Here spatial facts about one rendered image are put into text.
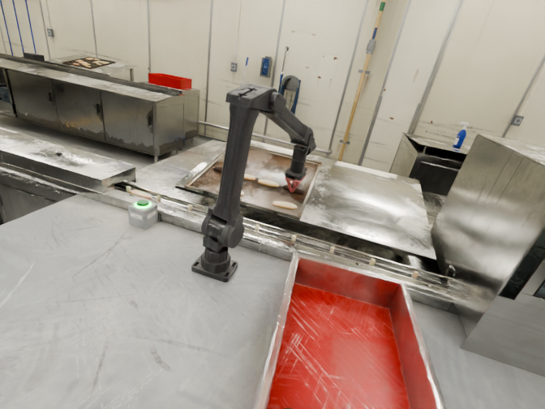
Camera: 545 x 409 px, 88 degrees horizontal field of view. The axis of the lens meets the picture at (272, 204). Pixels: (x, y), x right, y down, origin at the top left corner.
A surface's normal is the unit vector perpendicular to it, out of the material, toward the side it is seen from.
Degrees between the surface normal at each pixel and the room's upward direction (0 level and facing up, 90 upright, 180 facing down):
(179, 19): 90
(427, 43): 90
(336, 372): 0
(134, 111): 90
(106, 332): 0
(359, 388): 0
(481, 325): 90
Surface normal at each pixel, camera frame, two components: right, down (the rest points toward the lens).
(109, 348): 0.16, -0.88
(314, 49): -0.29, 0.39
